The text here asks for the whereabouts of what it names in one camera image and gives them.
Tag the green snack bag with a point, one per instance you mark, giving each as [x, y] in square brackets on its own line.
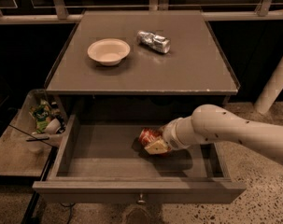
[42, 114]

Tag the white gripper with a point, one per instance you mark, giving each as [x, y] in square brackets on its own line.
[171, 135]

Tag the white cup in bin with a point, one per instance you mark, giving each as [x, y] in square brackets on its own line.
[53, 127]

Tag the open grey top drawer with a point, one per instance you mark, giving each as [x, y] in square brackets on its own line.
[101, 161]

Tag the metal window railing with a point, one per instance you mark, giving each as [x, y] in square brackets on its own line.
[71, 11]

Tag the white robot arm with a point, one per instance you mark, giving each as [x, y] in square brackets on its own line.
[209, 124]

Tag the clear plastic bin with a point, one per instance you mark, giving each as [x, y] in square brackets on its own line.
[23, 151]

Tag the crushed silver can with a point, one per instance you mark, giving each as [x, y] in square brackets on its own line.
[156, 42]

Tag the red coke can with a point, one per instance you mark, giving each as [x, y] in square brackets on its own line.
[148, 135]

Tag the grey cabinet with top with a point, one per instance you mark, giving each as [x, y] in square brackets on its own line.
[146, 85]

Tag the white paper bowl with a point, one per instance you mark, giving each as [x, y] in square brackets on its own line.
[109, 51]

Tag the metal drawer knob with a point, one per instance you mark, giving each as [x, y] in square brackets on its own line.
[141, 200]

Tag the white pillar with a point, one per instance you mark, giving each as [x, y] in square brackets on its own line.
[271, 90]

